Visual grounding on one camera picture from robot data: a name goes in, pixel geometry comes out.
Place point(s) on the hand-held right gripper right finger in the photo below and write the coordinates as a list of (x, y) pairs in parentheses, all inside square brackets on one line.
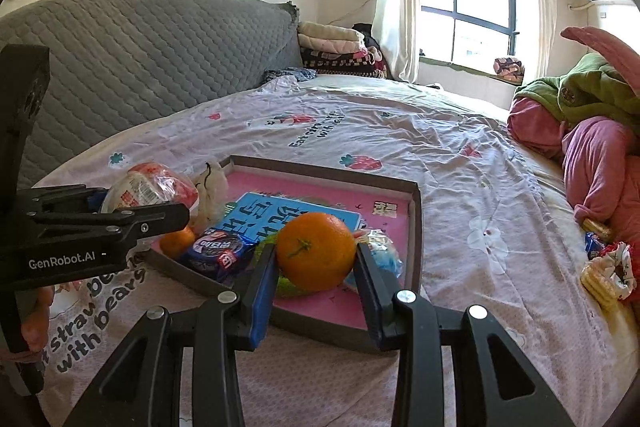
[(370, 307)]

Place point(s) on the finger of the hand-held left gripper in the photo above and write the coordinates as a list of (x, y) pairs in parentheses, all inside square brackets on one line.
[(55, 199), (150, 219)]

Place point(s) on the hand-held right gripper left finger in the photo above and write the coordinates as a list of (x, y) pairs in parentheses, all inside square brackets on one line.
[(262, 307)]

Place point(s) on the white red toy egg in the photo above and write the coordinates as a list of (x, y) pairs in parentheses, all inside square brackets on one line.
[(150, 187)]

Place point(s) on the orange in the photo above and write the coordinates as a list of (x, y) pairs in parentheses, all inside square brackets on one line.
[(177, 243), (315, 252)]

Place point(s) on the blue red toy egg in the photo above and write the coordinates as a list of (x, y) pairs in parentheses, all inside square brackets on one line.
[(385, 257)]

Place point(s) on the grey cardboard box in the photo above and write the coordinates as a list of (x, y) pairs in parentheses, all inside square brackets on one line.
[(310, 329)]

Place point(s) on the blue cookie packet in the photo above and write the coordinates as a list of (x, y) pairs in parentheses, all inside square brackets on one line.
[(215, 257)]

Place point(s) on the person's left hand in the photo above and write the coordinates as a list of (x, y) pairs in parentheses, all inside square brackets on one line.
[(37, 322)]

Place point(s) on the grey quilted headboard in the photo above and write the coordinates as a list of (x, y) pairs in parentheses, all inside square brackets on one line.
[(150, 57)]

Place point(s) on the dark floral cloth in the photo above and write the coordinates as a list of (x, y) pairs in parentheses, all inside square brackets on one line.
[(290, 74)]

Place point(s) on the yellow wafer biscuits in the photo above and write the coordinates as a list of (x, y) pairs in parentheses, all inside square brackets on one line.
[(595, 287)]

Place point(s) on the blue candy wrapper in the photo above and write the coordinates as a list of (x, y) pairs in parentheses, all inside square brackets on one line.
[(592, 244)]

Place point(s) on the small yellow snack packet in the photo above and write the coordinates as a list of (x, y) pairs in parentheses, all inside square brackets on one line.
[(597, 227)]

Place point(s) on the dark patterned folded blanket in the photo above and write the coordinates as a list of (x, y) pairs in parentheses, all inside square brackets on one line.
[(340, 64)]

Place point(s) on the pink folded blanket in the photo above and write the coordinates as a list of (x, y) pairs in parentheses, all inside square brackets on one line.
[(332, 47)]

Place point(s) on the cream folded blanket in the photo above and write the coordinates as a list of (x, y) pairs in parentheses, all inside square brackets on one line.
[(330, 31)]

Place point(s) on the pink quilt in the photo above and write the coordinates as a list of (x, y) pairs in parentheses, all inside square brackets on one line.
[(600, 167)]

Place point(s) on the patterned cloth on windowsill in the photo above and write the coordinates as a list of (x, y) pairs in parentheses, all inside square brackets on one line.
[(509, 69)]

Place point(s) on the green blanket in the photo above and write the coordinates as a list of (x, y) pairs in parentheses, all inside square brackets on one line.
[(590, 92)]

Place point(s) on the long pink cushion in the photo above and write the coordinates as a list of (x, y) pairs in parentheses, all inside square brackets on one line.
[(610, 52)]

